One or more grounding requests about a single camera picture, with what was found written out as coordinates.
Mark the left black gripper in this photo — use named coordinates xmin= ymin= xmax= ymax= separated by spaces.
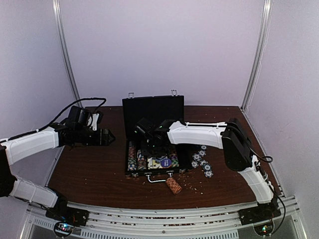
xmin=75 ymin=126 xmax=116 ymax=146

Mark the black poker case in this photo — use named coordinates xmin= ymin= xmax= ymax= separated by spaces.
xmin=122 ymin=91 xmax=192 ymax=177

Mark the clear round dealer button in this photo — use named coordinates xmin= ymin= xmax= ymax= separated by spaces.
xmin=148 ymin=158 xmax=160 ymax=169

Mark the brown poker chip roll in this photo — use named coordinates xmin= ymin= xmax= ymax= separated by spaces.
xmin=165 ymin=177 xmax=182 ymax=195

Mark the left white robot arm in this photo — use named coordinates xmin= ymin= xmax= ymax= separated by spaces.
xmin=0 ymin=124 xmax=115 ymax=221

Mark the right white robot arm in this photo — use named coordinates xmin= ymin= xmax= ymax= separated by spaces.
xmin=134 ymin=118 xmax=279 ymax=220

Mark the playing card deck box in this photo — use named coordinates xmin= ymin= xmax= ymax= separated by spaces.
xmin=147 ymin=157 xmax=162 ymax=169

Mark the purple small blind button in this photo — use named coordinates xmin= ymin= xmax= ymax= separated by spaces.
xmin=160 ymin=158 xmax=172 ymax=168

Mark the poker chip row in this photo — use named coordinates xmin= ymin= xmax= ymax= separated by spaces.
xmin=128 ymin=141 xmax=137 ymax=171
xmin=169 ymin=149 xmax=179 ymax=167
xmin=137 ymin=149 xmax=147 ymax=170

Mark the right poker chip row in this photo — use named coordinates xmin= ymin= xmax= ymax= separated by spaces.
xmin=169 ymin=149 xmax=179 ymax=167

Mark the left poker chip row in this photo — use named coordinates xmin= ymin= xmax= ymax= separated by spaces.
xmin=128 ymin=141 xmax=137 ymax=171

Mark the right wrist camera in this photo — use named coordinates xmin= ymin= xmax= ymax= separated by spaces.
xmin=134 ymin=118 xmax=155 ymax=139

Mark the aluminium front rail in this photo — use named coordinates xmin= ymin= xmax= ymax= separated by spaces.
xmin=17 ymin=197 xmax=310 ymax=239

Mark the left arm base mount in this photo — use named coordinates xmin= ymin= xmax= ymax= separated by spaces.
xmin=44 ymin=202 xmax=89 ymax=227

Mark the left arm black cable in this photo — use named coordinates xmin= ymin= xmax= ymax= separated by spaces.
xmin=0 ymin=97 xmax=107 ymax=144

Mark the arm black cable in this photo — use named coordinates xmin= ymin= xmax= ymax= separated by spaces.
xmin=224 ymin=124 xmax=286 ymax=225
xmin=0 ymin=97 xmax=107 ymax=144

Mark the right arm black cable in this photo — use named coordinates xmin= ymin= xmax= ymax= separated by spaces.
xmin=224 ymin=124 xmax=286 ymax=225

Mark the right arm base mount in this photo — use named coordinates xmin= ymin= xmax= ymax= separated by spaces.
xmin=238 ymin=203 xmax=281 ymax=225

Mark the left aluminium frame post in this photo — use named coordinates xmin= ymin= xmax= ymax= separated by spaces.
xmin=52 ymin=0 xmax=80 ymax=100

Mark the aluminium frame post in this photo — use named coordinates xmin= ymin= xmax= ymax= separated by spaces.
xmin=52 ymin=0 xmax=80 ymax=100
xmin=241 ymin=0 xmax=273 ymax=112

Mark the right aluminium frame post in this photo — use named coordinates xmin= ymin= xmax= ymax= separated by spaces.
xmin=241 ymin=0 xmax=273 ymax=112

